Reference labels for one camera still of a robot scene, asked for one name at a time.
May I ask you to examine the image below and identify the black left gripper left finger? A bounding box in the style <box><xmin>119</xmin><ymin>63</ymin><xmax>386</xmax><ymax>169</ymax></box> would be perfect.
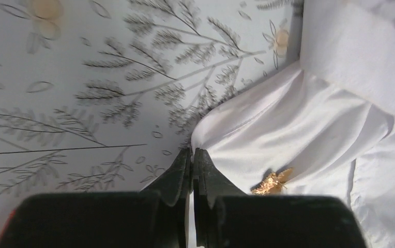
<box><xmin>0</xmin><ymin>150</ymin><xmax>190</xmax><ymax>247</ymax></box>

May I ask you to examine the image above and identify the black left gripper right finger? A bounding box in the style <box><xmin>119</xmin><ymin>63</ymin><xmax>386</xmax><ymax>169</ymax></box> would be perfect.
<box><xmin>192</xmin><ymin>149</ymin><xmax>366</xmax><ymax>247</ymax></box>

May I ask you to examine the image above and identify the sparkly flower brooch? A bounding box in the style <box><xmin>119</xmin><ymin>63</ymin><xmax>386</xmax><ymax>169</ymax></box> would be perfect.
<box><xmin>251</xmin><ymin>167</ymin><xmax>293</xmax><ymax>195</ymax></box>

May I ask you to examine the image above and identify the white shirt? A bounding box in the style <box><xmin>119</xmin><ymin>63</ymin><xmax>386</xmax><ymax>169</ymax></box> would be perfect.
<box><xmin>191</xmin><ymin>1</ymin><xmax>395</xmax><ymax>247</ymax></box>

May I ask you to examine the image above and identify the floral patterned table mat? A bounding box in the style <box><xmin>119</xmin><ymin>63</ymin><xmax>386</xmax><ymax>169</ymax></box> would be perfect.
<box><xmin>0</xmin><ymin>1</ymin><xmax>304</xmax><ymax>236</ymax></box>

